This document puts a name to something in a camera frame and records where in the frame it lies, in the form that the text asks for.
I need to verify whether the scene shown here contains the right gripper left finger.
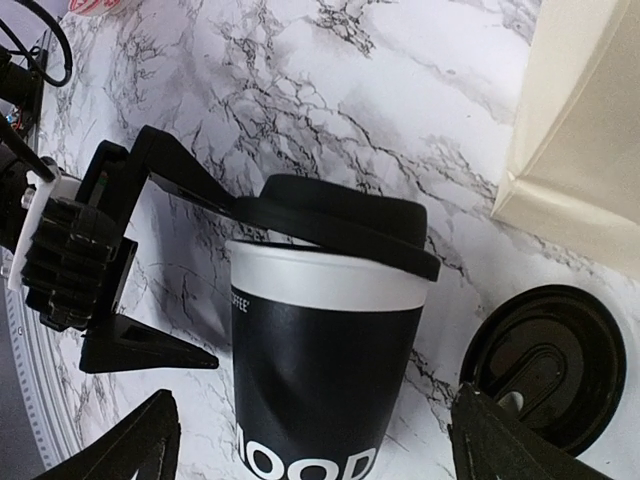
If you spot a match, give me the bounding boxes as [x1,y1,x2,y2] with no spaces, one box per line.
[39,389,181,480]

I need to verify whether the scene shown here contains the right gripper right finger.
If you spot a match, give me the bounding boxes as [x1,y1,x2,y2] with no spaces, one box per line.
[449,382,607,480]

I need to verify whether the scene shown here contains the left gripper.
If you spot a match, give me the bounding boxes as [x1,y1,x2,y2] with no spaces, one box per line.
[22,125,236,374]

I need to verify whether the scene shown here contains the black paper coffee cup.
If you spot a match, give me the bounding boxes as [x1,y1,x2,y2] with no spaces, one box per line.
[228,241,428,479]

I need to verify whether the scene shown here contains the black cup lid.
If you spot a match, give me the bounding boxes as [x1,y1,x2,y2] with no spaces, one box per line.
[231,174,441,282]
[460,285,627,457]

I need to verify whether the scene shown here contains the cream paper bag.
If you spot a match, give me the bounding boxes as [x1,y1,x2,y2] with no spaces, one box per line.
[492,0,639,277]

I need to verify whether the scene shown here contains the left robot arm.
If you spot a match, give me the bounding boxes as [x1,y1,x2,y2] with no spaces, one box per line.
[1,122,235,374]

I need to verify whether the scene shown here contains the front aluminium rail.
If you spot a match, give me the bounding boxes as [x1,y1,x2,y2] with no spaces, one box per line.
[1,249,82,470]

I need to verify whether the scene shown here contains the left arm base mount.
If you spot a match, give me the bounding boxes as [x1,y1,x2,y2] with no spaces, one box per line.
[1,46,44,149]

